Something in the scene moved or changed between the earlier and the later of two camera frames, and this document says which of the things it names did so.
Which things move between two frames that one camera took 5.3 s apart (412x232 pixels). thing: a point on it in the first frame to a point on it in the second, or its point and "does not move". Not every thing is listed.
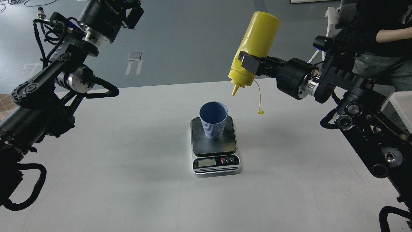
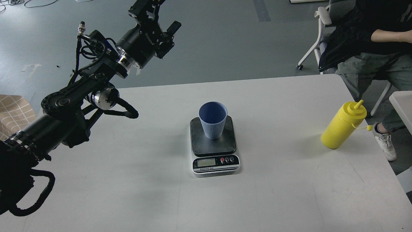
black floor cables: (12, 2) does not move
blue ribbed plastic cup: (213, 115) does not move
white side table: (402, 101) does not move
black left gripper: (106, 17) to (142, 43)
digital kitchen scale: (214, 158) does not move
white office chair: (342, 16) to (336, 9)
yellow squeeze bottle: (257, 39) to (350, 116)
